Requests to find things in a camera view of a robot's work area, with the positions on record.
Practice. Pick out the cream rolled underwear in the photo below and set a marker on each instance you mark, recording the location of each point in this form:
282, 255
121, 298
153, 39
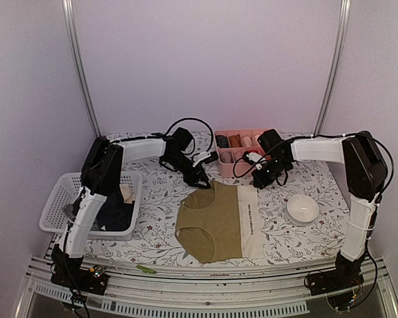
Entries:
256, 139

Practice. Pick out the right aluminium frame post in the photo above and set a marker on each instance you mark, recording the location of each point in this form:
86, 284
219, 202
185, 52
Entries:
340, 39

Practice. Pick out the brown rolled underwear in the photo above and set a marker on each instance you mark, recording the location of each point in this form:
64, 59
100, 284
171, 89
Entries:
235, 141

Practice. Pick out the aluminium front rail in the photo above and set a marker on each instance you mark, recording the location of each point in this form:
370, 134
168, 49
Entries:
261, 291

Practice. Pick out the left aluminium frame post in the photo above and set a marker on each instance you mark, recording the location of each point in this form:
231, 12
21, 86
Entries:
71, 29

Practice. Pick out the pink divided organizer box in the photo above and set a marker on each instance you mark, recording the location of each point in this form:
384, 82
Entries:
226, 170

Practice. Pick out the dark navy underwear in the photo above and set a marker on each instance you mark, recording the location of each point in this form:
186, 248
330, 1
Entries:
114, 214

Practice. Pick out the white plastic laundry basket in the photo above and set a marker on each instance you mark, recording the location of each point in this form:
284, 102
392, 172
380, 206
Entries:
66, 190

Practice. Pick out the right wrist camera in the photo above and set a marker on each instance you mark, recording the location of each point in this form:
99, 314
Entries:
253, 158

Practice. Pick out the green tape scrap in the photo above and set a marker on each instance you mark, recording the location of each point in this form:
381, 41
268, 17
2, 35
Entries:
145, 269

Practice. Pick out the cream underwear in basket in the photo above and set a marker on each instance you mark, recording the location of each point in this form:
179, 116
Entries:
127, 194

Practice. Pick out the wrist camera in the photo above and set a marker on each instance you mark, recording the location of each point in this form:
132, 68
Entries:
253, 158
204, 157

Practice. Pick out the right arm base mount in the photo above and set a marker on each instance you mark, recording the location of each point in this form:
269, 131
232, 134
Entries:
347, 274

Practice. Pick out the white bowl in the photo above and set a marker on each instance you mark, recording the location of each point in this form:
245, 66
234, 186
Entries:
302, 210

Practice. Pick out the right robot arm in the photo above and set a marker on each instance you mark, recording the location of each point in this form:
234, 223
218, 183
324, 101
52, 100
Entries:
362, 156

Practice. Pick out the grey pink rolled underwear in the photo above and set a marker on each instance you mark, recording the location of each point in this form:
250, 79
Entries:
226, 157

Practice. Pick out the black striped rolled underwear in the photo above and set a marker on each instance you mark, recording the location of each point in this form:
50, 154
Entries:
222, 141

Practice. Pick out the aluminium frame post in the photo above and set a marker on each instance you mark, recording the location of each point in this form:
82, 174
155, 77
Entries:
71, 29
340, 39

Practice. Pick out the pale pink rolled underwear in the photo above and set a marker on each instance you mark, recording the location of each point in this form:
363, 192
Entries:
247, 141

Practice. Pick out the mauve rolled underwear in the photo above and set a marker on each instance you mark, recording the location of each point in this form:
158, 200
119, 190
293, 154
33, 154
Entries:
238, 157

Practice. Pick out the olive green underwear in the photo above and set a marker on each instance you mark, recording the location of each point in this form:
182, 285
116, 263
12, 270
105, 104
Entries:
221, 223

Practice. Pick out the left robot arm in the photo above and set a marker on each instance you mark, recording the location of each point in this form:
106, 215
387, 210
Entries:
101, 174

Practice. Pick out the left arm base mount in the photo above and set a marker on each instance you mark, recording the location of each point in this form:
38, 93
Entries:
68, 273

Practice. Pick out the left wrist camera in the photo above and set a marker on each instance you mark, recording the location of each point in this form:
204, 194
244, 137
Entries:
204, 157

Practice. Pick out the grey striped underwear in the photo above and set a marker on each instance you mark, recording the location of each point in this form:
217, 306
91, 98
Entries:
69, 210

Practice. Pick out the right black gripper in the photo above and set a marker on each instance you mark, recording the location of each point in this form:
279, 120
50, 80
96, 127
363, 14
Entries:
263, 182

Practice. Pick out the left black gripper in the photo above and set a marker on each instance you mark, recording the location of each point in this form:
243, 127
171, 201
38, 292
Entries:
192, 177

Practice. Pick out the floral tablecloth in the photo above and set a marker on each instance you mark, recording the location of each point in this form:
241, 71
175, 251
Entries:
153, 241

